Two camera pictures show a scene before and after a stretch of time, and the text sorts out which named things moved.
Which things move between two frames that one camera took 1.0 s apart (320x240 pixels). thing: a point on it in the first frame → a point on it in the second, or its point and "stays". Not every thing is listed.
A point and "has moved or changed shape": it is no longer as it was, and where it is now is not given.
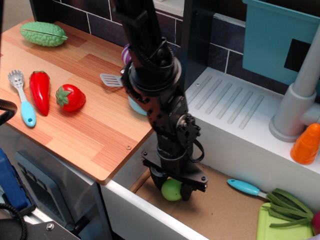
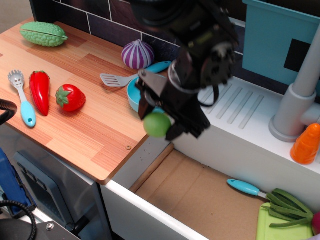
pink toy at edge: [316, 224] stays
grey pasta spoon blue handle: [27, 109] stays
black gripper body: [186, 172] → [185, 108]
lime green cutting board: [264, 218] stays
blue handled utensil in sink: [246, 188] stays
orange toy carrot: [305, 149] stays
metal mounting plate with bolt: [51, 230] stays
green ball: [171, 189] has moved or changed shape
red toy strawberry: [69, 97] stays
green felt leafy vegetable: [284, 205] stays
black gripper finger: [186, 191] → [175, 131]
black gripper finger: [159, 177] → [145, 107]
